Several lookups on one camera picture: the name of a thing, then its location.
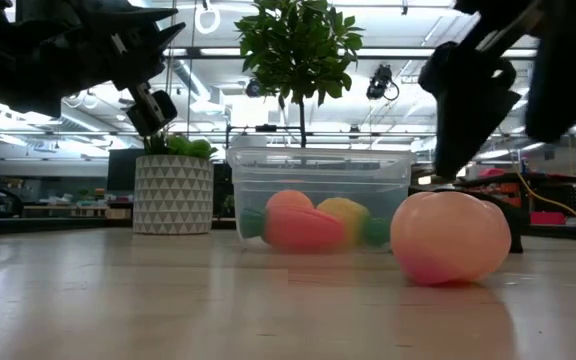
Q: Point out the red bin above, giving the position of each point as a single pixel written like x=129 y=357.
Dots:
x=548 y=218

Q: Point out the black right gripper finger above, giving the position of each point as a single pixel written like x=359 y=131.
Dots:
x=463 y=130
x=563 y=95

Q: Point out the clear plastic tupperware container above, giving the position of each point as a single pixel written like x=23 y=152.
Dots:
x=318 y=172

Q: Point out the orange toy fruit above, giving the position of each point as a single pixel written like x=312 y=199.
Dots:
x=288 y=198

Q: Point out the white triangle-patterned pot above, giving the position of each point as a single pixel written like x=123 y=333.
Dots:
x=173 y=195

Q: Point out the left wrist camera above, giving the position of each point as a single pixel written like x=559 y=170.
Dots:
x=155 y=107

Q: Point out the black round ceiling fixture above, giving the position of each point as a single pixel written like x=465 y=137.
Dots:
x=254 y=89

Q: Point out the small green succulent plant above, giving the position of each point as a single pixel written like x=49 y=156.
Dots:
x=188 y=147

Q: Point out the pink toy peach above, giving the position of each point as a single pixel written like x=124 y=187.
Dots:
x=448 y=237

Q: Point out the orange toy carrot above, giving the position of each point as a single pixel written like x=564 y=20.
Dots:
x=303 y=230

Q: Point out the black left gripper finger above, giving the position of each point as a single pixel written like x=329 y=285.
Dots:
x=128 y=16
x=168 y=39

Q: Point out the tall leafy green plant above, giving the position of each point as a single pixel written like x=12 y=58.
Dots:
x=298 y=50

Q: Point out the black monitor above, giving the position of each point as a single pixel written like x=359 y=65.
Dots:
x=120 y=172

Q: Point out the black overhead camera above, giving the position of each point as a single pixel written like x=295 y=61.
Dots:
x=380 y=80

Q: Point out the black workbench shelf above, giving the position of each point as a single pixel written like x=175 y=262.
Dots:
x=568 y=178

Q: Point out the yellow toy pineapple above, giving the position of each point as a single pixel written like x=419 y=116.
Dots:
x=348 y=215

